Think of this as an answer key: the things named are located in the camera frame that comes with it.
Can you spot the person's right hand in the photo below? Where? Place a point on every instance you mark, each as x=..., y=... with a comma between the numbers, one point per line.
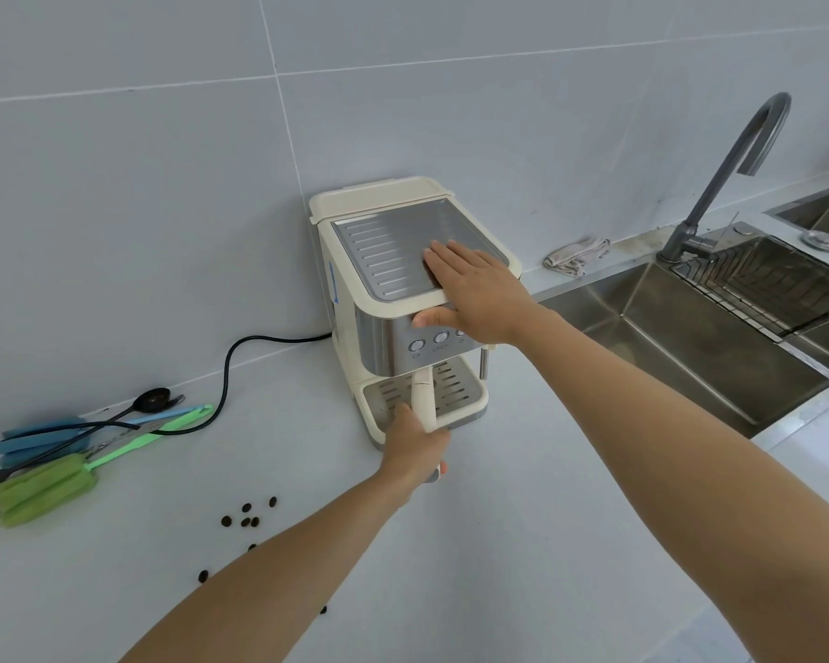
x=487, y=296

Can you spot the person's left hand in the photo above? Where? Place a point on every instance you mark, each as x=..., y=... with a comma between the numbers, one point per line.
x=411, y=452

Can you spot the person's left thumb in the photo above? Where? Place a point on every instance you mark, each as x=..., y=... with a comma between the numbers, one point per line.
x=407, y=417

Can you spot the person's right thumb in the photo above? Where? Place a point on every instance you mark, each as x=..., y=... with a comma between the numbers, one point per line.
x=434, y=317

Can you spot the cream espresso machine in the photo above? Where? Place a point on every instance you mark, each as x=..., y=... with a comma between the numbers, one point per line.
x=359, y=269

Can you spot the person's right forearm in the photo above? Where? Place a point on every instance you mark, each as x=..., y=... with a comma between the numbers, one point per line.
x=663, y=441

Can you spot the person's left forearm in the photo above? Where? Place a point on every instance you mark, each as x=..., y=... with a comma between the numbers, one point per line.
x=276, y=579

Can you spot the grey crumpled cloth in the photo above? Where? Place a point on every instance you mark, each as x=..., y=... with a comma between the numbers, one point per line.
x=577, y=255

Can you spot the scattered coffee beans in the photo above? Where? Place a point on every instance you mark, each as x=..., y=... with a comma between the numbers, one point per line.
x=246, y=521

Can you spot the grey kitchen faucet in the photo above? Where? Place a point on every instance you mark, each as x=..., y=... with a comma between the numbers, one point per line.
x=718, y=172

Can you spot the metal sink drain rack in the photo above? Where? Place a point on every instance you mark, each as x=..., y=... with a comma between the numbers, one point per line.
x=774, y=283

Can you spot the green sponge bottle brush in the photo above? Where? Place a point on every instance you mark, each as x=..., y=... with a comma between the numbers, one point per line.
x=48, y=490

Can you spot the blue sponge bottle brush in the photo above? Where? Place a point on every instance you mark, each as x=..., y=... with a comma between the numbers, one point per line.
x=34, y=441

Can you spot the round metal sink plug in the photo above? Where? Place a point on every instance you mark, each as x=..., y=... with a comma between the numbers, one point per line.
x=823, y=240

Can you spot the small stainless steel sink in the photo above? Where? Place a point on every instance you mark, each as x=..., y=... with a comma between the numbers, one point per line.
x=825, y=210

